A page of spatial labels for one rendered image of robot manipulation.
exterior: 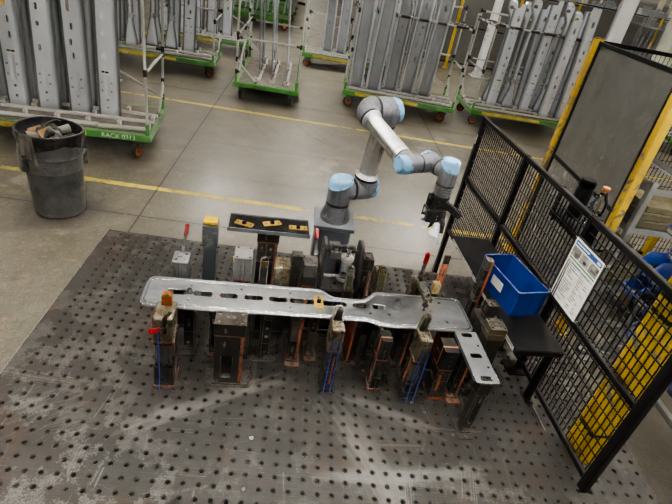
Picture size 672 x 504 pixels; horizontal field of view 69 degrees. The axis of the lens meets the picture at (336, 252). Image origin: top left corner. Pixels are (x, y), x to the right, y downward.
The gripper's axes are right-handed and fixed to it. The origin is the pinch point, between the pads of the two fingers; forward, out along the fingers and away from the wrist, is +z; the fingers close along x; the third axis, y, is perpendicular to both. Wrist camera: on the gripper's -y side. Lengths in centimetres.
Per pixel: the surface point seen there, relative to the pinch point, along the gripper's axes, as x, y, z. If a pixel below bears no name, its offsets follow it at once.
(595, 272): 32, -54, -9
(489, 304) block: 16.5, -27.3, 21.6
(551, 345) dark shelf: 35, -50, 26
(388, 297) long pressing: 6.8, 14.7, 29.3
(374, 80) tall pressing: -662, -100, 83
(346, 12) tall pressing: -942, -71, 17
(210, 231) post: -16, 95, 18
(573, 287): 25, -54, 3
